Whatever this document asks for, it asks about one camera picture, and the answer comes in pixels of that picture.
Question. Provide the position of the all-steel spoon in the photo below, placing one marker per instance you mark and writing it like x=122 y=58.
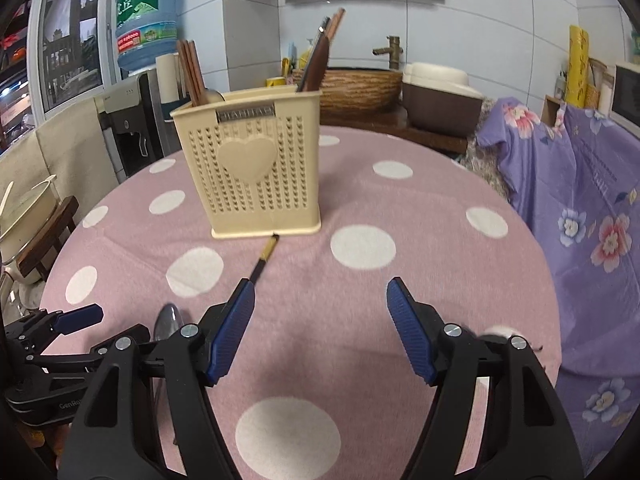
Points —
x=167 y=321

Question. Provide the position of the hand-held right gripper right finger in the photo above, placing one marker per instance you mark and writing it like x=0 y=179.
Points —
x=411 y=330

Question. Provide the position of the white microwave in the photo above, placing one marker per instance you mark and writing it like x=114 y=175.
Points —
x=627 y=100

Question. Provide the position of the yellow roll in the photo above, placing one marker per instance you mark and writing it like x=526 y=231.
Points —
x=577 y=67

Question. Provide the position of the dark wooden counter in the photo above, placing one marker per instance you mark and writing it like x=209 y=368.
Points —
x=400 y=132

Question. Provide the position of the cream plastic utensil holder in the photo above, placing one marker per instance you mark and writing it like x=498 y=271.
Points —
x=255 y=170

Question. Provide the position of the beige cloth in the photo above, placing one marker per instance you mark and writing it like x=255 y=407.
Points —
x=65 y=155

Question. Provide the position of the dark wooden chair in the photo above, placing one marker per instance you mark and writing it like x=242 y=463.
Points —
x=50 y=232

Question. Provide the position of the pink polka-dot tablecloth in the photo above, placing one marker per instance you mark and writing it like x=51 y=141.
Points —
x=360 y=270

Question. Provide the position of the brown and cream rice cooker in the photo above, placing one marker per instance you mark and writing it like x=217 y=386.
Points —
x=440 y=105

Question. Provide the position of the white paper roll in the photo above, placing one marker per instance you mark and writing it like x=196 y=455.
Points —
x=167 y=72

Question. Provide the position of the brass faucet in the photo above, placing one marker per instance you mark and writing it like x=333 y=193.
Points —
x=392 y=52

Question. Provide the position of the woven brown basin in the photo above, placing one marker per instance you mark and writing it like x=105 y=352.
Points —
x=360 y=90

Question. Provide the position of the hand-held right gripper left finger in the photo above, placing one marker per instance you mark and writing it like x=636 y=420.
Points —
x=231 y=330

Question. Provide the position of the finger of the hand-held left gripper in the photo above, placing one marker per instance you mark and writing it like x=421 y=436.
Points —
x=80 y=316
x=122 y=336

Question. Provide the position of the black chopstick with gold tip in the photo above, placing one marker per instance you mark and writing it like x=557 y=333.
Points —
x=261 y=260

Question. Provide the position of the water dispenser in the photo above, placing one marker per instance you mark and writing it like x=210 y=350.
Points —
x=130 y=125

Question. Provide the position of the white pot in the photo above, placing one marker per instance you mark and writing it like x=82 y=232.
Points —
x=25 y=215

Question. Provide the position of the window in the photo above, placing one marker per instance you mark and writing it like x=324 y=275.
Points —
x=70 y=45

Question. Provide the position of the purple floral cloth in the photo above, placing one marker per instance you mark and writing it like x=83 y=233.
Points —
x=580 y=200

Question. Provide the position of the blue water jug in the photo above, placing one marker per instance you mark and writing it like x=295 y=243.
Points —
x=147 y=20

